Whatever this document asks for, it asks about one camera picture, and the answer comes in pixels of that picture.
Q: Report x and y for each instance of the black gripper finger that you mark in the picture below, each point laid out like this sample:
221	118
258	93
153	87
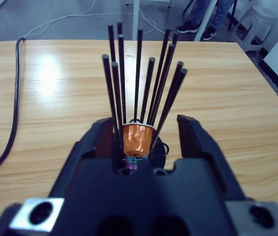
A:
202	142
90	142

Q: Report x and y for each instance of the orange coffee capsule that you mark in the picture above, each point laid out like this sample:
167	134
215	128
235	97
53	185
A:
139	140

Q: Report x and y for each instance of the teal coffee capsule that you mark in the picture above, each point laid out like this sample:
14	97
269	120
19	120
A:
133	160

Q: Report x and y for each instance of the purple coffee capsule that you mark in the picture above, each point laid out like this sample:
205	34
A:
131	166

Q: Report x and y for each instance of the black capsule holder with rods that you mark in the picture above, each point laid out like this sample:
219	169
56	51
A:
138	73

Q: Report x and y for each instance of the white metal table leg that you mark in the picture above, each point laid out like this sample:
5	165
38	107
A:
135	19
205	24

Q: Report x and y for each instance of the person in blue jeans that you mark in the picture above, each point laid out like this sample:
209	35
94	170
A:
223	9

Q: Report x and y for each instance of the white plastic stool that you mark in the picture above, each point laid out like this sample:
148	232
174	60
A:
261	14

